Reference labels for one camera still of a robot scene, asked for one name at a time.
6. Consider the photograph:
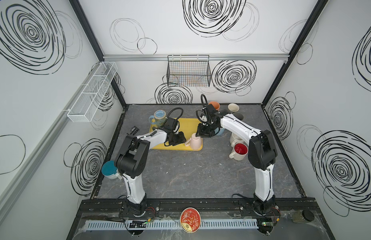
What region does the orange mug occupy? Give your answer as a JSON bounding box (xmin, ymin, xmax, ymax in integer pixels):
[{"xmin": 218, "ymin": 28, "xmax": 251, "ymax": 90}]
[{"xmin": 209, "ymin": 101, "xmax": 220, "ymax": 111}]

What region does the large grey-beige mug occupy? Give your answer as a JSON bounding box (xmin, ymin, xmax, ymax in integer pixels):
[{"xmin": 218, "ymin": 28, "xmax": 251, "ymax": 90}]
[{"xmin": 233, "ymin": 112, "xmax": 244, "ymax": 121}]

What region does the small grey mug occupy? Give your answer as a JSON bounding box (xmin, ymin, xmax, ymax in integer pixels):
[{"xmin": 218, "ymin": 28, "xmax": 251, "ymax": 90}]
[{"xmin": 227, "ymin": 103, "xmax": 240, "ymax": 114}]

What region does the aluminium wall rail back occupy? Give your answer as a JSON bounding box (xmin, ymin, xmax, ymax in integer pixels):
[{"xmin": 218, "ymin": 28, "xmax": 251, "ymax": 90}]
[{"xmin": 103, "ymin": 53, "xmax": 289, "ymax": 62}]

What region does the white wire shelf basket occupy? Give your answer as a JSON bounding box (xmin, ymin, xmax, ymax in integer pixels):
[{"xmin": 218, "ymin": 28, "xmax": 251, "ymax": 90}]
[{"xmin": 67, "ymin": 62, "xmax": 117, "ymax": 123}]

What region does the black corner frame post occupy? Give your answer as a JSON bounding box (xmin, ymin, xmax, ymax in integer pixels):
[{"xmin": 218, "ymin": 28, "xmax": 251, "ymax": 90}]
[
  {"xmin": 261, "ymin": 0, "xmax": 329, "ymax": 107},
  {"xmin": 69, "ymin": 0, "xmax": 127, "ymax": 110}
]

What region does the black knob emergency button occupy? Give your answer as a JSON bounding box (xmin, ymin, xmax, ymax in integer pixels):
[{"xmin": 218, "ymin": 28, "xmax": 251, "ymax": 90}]
[{"xmin": 292, "ymin": 210, "xmax": 315, "ymax": 224}]

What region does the light blue mug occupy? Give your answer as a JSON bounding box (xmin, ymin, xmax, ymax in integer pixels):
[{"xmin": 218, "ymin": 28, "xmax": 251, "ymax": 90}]
[{"xmin": 216, "ymin": 128, "xmax": 225, "ymax": 136}]

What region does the black corner frame post left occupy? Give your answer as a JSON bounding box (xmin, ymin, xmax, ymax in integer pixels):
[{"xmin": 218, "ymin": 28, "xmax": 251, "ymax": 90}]
[{"xmin": 69, "ymin": 0, "xmax": 127, "ymax": 110}]

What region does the grey slotted cable duct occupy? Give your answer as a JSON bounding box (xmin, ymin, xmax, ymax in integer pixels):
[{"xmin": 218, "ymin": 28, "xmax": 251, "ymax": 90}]
[{"xmin": 83, "ymin": 219, "xmax": 258, "ymax": 231}]

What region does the pink mug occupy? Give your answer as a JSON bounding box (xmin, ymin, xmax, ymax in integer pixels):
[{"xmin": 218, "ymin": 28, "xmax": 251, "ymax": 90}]
[{"xmin": 184, "ymin": 133, "xmax": 203, "ymax": 151}]

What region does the yellow plastic tray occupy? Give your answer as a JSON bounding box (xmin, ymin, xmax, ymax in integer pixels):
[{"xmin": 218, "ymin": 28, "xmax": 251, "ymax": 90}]
[{"xmin": 152, "ymin": 118, "xmax": 203, "ymax": 151}]

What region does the black corner frame post right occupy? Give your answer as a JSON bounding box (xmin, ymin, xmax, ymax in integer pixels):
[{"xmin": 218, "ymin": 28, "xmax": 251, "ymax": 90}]
[{"xmin": 261, "ymin": 0, "xmax": 329, "ymax": 107}]

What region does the teal capped white cylinder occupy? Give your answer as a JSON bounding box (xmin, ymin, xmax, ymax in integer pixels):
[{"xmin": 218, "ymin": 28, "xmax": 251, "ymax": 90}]
[{"xmin": 101, "ymin": 161, "xmax": 122, "ymax": 180}]

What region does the aluminium wall rail left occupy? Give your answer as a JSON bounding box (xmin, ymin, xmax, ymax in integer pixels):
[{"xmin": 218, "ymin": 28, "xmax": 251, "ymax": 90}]
[{"xmin": 0, "ymin": 76, "xmax": 88, "ymax": 225}]

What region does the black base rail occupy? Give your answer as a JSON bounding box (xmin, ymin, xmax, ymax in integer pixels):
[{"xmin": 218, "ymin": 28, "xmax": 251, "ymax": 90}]
[{"xmin": 78, "ymin": 197, "xmax": 318, "ymax": 217}]

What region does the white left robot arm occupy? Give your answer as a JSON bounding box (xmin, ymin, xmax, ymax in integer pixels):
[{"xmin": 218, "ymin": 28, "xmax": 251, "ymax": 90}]
[{"xmin": 114, "ymin": 117, "xmax": 186, "ymax": 215}]

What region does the blue butterfly mug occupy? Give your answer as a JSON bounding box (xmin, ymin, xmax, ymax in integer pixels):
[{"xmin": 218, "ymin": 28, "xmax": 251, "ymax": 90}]
[{"xmin": 148, "ymin": 110, "xmax": 166, "ymax": 127}]

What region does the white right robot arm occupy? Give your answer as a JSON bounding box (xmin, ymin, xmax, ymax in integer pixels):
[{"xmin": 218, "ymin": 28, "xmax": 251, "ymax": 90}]
[{"xmin": 196, "ymin": 104, "xmax": 277, "ymax": 216}]

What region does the cream mug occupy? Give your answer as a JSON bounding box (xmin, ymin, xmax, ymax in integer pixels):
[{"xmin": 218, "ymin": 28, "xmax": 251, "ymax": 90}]
[{"xmin": 228, "ymin": 143, "xmax": 248, "ymax": 161}]

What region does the black snack bar wrapper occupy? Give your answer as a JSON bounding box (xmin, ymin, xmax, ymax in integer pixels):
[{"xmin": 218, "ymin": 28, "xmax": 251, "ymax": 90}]
[{"xmin": 128, "ymin": 126, "xmax": 139, "ymax": 135}]

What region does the aluminium wall rail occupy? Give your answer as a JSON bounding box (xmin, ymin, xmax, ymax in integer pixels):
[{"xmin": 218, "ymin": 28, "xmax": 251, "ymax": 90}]
[
  {"xmin": 103, "ymin": 53, "xmax": 289, "ymax": 62},
  {"xmin": 0, "ymin": 76, "xmax": 88, "ymax": 225}
]

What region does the black wire basket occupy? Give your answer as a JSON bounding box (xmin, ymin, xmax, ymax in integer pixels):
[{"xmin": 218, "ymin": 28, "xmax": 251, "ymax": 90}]
[{"xmin": 166, "ymin": 60, "xmax": 212, "ymax": 88}]

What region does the speckled white mug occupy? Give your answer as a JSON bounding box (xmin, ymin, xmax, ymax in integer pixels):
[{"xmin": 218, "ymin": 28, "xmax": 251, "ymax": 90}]
[{"xmin": 229, "ymin": 133, "xmax": 244, "ymax": 148}]

